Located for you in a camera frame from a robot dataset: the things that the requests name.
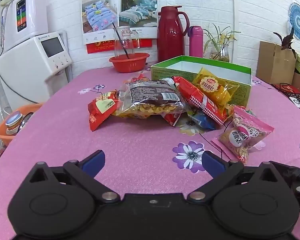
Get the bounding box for small red snack packet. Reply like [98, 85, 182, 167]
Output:
[161, 112, 182, 127]

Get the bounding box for red checkered snack packet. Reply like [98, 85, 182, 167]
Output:
[171, 76, 228, 130]

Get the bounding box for yellow bread packet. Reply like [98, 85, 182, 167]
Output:
[192, 67, 240, 108]

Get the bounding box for red thermos jug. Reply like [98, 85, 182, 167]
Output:
[157, 6, 190, 63]

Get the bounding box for brown snack in red-ended wrapper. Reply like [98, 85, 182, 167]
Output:
[124, 73, 150, 83]

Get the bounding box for grey metal lid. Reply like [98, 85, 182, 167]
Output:
[16, 112, 34, 134]

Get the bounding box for purple leaf plant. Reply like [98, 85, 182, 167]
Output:
[273, 27, 297, 58]

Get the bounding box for dark stirring stick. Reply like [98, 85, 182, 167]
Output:
[112, 24, 130, 59]

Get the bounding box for pink clear snack packet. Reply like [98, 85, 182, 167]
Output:
[211, 106, 275, 164]

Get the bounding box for large blue patterned wall plate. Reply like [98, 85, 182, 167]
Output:
[287, 2, 300, 40]

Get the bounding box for blue green snack packet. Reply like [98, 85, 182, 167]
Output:
[186, 109, 219, 130]

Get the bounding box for red gift bag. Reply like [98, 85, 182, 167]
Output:
[272, 82, 300, 96]

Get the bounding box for glass pitcher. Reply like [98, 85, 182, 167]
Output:
[113, 26, 140, 59]

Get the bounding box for pink floral tablecloth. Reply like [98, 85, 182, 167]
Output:
[0, 64, 300, 240]

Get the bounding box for white appliance with screen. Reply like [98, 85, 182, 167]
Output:
[0, 29, 73, 110]

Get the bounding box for blue lidded cup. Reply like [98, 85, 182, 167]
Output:
[5, 112, 23, 135]

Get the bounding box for white wall water purifier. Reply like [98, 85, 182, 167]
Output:
[11, 0, 48, 38]

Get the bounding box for metal hose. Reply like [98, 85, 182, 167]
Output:
[0, 5, 10, 55]

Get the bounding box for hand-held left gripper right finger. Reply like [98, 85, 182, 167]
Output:
[187, 151, 278, 204]

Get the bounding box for orange plastic basket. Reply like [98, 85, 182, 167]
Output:
[0, 102, 44, 147]

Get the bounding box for pink bottle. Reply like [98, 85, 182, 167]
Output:
[189, 26, 204, 58]

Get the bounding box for clear bag with dark label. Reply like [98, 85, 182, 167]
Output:
[112, 79, 188, 119]

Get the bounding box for plant in glass vase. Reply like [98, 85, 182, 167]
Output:
[202, 23, 241, 63]

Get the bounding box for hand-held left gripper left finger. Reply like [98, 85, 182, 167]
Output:
[22, 150, 120, 204]

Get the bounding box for wall poster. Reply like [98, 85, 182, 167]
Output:
[80, 0, 158, 54]

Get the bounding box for brown cardboard box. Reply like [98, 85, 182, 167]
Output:
[256, 41, 297, 85]

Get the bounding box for green cardboard box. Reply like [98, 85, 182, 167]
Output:
[150, 55, 252, 107]

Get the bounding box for red plastic basin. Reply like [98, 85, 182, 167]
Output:
[109, 53, 150, 73]

